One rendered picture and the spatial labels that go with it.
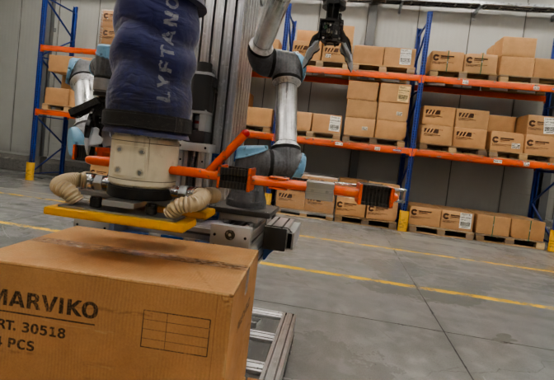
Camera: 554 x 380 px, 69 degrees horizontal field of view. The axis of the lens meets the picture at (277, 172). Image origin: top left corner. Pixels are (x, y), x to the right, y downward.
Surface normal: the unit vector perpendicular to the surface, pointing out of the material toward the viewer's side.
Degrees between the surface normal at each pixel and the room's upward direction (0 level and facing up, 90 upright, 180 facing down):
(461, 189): 90
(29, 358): 90
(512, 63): 87
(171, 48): 70
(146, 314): 90
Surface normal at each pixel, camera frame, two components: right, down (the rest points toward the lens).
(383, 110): -0.20, 0.02
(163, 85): 0.69, -0.18
